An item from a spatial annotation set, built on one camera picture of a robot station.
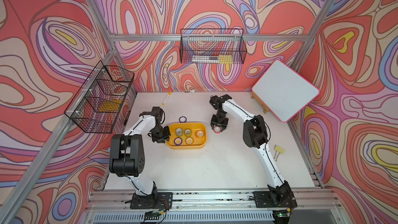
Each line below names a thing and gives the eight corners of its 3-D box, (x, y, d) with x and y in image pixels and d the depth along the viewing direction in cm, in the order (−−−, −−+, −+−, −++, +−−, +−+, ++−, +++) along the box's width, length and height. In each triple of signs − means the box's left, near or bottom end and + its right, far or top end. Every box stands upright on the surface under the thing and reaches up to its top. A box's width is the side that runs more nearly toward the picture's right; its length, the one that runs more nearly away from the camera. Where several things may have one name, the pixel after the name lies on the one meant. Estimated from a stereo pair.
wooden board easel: (265, 113, 108) (267, 110, 104) (248, 96, 119) (250, 92, 115) (268, 112, 108) (270, 108, 105) (251, 95, 119) (253, 91, 116)
